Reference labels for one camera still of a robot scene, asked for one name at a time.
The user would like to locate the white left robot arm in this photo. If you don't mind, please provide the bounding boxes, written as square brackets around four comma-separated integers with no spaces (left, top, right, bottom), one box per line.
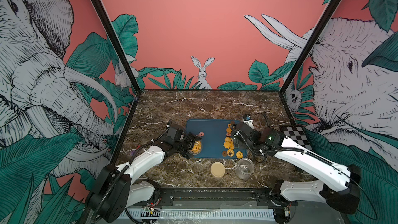
[86,121,202,224]

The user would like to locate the white slotted cable duct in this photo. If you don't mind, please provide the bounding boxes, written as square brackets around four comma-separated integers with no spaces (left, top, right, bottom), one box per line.
[128,208,275,222]

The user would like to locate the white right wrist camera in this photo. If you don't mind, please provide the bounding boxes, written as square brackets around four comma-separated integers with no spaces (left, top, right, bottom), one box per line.
[243,114,255,129]

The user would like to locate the black cage frame post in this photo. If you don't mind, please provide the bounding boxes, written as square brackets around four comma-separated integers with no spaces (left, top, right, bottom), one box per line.
[77,0,142,93]
[279,0,342,95]

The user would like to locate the clear glass cookie jar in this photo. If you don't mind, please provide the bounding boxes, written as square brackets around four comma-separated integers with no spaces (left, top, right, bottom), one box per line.
[235,158,255,180]

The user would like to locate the black cage frame post left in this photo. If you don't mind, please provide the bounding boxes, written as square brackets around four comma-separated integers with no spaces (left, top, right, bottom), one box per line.
[77,0,142,93]

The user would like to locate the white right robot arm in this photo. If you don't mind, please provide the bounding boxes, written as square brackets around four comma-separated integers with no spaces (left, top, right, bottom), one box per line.
[230,121,361,215]

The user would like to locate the black white checkerboard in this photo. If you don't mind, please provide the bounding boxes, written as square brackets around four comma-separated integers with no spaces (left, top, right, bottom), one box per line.
[279,125,313,150]

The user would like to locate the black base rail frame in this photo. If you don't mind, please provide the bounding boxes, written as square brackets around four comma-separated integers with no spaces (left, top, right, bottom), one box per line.
[114,188,349,224]

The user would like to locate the teal rectangular tray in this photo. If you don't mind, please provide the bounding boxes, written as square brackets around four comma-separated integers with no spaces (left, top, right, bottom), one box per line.
[186,119,247,159]

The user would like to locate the pile of yellow cookies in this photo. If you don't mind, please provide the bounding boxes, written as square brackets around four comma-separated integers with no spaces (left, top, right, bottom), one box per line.
[222,122,244,159]

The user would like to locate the small red purple object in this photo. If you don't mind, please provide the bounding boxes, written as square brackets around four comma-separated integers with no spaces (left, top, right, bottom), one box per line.
[130,145,142,156]

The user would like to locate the beige jar lid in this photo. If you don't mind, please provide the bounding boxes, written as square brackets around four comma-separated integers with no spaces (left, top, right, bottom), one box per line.
[210,162,226,178]

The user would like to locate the pile of ring cookies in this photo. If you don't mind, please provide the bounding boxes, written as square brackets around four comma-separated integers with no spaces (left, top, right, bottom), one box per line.
[190,132,204,155]

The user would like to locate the black cage frame post right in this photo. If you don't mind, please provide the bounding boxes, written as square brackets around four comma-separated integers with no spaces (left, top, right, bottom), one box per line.
[279,0,342,95]

